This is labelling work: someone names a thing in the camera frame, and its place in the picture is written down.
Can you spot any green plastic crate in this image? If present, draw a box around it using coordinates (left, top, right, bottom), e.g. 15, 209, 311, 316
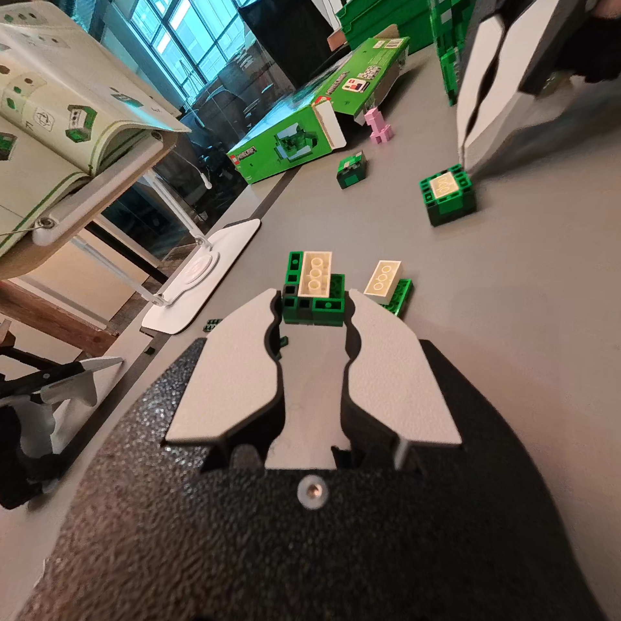
335, 0, 435, 54

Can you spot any spare hand-held gripper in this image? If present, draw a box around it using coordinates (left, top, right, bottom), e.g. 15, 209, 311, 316
0, 356, 124, 509

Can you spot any book stand with white base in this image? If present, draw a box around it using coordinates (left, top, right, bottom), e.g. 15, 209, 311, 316
0, 128, 261, 335

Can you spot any black monitor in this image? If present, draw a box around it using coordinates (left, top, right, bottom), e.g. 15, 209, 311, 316
238, 0, 335, 88

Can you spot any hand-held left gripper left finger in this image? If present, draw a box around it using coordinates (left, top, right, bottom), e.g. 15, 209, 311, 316
164, 289, 286, 457

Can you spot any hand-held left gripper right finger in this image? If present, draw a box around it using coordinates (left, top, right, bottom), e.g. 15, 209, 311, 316
341, 289, 463, 470

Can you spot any green lego assembly white brick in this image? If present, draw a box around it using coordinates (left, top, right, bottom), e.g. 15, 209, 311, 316
281, 251, 346, 327

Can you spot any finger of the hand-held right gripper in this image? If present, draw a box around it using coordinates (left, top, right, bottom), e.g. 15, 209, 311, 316
462, 0, 574, 179
456, 14, 508, 168

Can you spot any opened green lego box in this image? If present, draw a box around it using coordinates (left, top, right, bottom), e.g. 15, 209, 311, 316
315, 25, 410, 117

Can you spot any pink lego pig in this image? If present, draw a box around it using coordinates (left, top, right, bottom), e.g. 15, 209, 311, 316
364, 108, 394, 145

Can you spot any open lego instruction booklet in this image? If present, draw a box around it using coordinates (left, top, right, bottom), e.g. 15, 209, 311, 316
0, 0, 192, 258

